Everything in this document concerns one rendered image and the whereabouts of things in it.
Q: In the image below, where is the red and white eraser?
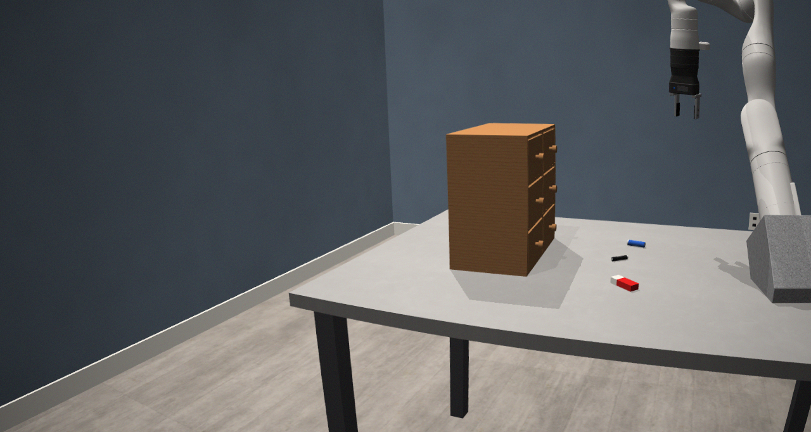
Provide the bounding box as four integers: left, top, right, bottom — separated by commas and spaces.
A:
610, 275, 639, 291

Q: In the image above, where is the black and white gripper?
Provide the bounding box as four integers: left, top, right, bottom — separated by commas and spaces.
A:
669, 29, 710, 119

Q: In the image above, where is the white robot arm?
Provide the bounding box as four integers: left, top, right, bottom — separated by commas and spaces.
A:
667, 0, 801, 221

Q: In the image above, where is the small brown wooden chest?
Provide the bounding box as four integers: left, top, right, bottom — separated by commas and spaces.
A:
446, 123, 556, 277

